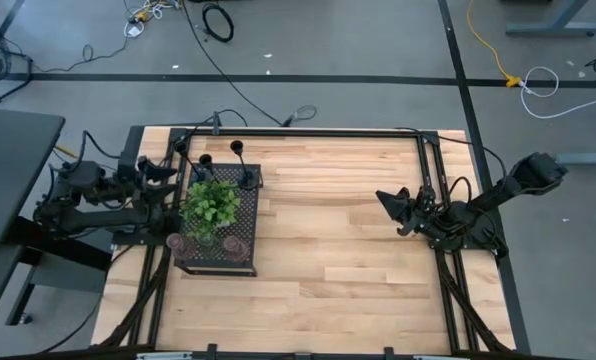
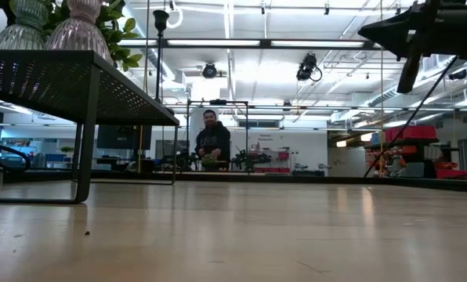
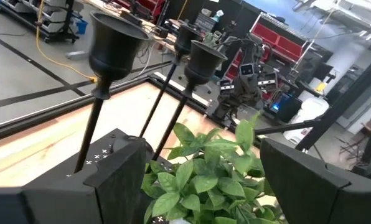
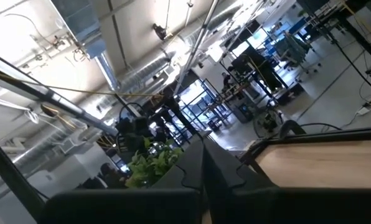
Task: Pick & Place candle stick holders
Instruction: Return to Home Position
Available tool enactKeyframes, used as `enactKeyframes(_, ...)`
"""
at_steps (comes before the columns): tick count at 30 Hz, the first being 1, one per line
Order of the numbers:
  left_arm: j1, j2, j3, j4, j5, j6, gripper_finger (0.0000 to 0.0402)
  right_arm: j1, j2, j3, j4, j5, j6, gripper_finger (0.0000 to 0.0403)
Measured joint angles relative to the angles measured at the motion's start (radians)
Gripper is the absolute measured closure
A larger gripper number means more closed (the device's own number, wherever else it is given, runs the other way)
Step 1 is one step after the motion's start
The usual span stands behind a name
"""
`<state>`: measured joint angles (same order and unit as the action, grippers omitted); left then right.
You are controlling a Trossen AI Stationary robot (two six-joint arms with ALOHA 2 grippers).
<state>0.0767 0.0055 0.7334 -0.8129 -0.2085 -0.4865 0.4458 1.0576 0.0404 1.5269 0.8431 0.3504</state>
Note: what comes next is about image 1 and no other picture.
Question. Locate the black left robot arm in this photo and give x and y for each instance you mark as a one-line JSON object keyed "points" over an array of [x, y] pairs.
{"points": [[108, 217]]}

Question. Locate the black perforated metal shelf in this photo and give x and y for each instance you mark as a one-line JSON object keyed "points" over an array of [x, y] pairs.
{"points": [[248, 220]]}

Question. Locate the small clamp bracket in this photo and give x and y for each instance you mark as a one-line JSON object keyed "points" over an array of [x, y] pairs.
{"points": [[216, 125]]}

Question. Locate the green plant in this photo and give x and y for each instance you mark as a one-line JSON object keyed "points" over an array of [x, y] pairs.
{"points": [[210, 207]]}

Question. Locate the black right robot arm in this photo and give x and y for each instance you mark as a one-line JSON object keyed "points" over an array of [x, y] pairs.
{"points": [[493, 195]]}

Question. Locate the grey metal desk foot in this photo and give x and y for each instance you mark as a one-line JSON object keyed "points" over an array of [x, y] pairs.
{"points": [[585, 159]]}

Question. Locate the silver aluminium bar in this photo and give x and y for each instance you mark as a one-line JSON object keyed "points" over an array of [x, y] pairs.
{"points": [[440, 358], [163, 356]]}

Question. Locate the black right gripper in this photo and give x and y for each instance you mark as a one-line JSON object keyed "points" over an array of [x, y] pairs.
{"points": [[423, 210]]}

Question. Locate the long black floor tape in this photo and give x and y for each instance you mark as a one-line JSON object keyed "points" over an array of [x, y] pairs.
{"points": [[278, 79]]}

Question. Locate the grey metal desk leg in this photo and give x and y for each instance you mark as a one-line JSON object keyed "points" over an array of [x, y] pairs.
{"points": [[553, 29]]}

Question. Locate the dark grey desk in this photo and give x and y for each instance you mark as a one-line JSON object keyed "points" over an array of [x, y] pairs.
{"points": [[13, 170]]}

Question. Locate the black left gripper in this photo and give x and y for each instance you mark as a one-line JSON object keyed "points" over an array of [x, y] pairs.
{"points": [[139, 187]]}

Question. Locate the pink ribbed glass candle holder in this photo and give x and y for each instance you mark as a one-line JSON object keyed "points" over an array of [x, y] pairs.
{"points": [[235, 247], [177, 242]]}

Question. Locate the green ribbed glass candle holder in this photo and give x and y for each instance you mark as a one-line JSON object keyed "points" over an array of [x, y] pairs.
{"points": [[207, 241]]}

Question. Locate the tall black candlestick holder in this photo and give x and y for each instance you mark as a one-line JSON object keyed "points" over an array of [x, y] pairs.
{"points": [[205, 161], [249, 181], [180, 148]]}

